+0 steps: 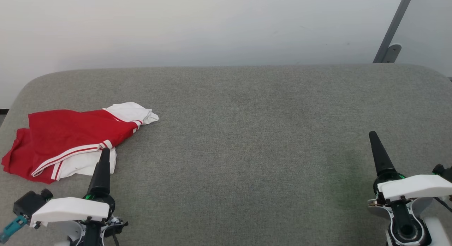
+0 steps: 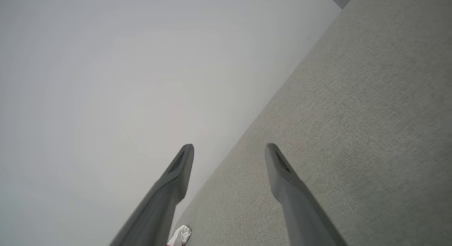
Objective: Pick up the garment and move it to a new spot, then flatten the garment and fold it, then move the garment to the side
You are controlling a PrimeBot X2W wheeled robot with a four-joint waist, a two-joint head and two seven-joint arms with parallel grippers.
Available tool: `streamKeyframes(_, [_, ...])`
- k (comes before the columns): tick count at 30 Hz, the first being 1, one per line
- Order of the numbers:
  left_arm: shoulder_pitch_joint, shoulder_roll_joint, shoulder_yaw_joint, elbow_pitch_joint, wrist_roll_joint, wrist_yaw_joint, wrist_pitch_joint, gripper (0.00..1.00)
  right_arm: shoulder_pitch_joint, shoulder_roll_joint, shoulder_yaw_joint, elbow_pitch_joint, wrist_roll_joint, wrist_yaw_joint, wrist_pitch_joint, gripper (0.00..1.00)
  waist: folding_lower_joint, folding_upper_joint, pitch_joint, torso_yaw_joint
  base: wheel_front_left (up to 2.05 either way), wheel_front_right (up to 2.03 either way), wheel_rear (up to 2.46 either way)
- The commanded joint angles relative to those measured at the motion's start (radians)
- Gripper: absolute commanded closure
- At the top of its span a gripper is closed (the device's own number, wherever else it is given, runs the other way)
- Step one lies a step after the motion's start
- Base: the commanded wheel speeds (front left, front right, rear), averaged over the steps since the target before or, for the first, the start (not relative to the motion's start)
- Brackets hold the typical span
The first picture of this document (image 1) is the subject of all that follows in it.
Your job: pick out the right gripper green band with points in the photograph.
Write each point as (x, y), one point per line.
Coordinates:
(386, 178)

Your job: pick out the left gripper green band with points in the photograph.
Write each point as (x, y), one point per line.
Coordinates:
(106, 203)

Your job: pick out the red and white garment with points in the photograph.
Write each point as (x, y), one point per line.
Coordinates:
(63, 133)

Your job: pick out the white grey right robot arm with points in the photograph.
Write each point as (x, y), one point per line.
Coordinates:
(409, 228)

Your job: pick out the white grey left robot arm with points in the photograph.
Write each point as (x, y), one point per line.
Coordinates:
(72, 232)

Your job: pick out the grey metal bar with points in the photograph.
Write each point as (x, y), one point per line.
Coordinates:
(397, 20)

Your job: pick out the white left wrist camera cover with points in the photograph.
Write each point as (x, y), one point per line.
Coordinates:
(70, 209)

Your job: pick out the white wrist camera cover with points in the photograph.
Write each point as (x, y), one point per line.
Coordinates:
(70, 209)
(416, 186)

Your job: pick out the white right wrist camera cover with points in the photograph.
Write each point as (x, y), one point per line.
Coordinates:
(416, 186)

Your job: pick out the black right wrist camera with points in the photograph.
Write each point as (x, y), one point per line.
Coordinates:
(443, 171)

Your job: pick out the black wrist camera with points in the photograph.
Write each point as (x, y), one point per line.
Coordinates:
(443, 171)
(30, 202)

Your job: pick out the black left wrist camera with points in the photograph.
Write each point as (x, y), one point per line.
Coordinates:
(30, 202)

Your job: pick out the grey metal bracket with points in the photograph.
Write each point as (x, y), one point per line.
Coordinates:
(392, 53)

